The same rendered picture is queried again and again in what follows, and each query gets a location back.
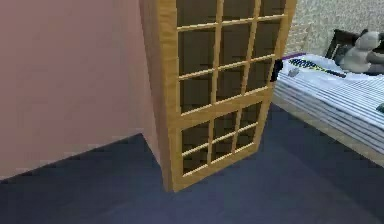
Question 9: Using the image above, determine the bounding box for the grey teddy bear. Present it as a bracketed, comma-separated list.
[334, 28, 384, 76]

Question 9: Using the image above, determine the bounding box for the wooden lattice room door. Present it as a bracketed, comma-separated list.
[139, 0, 298, 193]

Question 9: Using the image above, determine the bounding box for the black yellow tennis racket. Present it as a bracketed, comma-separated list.
[287, 58, 348, 79]

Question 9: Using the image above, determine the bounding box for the white striped bed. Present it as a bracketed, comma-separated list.
[272, 52, 384, 168]

